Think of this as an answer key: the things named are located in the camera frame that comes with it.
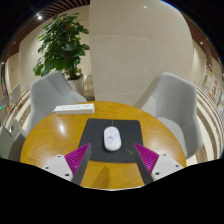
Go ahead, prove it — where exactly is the black square mouse pad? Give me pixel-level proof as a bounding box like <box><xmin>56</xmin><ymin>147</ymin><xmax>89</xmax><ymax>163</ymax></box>
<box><xmin>78</xmin><ymin>117</ymin><xmax>145</xmax><ymax>164</ymax></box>

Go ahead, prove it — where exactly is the white cartoon-print computer mouse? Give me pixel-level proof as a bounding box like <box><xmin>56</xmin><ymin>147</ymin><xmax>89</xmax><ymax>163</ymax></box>
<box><xmin>102</xmin><ymin>125</ymin><xmax>123</xmax><ymax>152</ymax></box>

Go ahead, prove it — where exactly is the green potted plant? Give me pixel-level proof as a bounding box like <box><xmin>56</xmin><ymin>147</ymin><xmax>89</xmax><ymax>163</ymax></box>
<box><xmin>32</xmin><ymin>12</ymin><xmax>91</xmax><ymax>95</ymax></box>

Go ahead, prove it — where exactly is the group of grey chairs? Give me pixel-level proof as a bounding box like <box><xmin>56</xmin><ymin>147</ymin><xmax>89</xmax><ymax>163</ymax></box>
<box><xmin>0</xmin><ymin>82</ymin><xmax>23</xmax><ymax>108</ymax></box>

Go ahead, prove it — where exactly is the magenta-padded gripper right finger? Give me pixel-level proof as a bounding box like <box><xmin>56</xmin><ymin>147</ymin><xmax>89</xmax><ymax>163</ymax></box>
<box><xmin>132</xmin><ymin>142</ymin><xmax>184</xmax><ymax>186</ymax></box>

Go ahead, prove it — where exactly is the light grey shell chair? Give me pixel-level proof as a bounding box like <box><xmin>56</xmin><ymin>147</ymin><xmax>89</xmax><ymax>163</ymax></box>
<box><xmin>132</xmin><ymin>71</ymin><xmax>205</xmax><ymax>161</ymax></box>
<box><xmin>25</xmin><ymin>70</ymin><xmax>89</xmax><ymax>136</ymax></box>

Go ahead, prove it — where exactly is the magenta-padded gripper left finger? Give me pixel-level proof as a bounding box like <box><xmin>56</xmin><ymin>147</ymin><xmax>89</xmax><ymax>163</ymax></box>
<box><xmin>41</xmin><ymin>142</ymin><xmax>92</xmax><ymax>186</ymax></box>

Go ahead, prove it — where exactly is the white power strip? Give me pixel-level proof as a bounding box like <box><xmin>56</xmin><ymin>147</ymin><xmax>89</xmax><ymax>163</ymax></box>
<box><xmin>53</xmin><ymin>102</ymin><xmax>96</xmax><ymax>116</ymax></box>

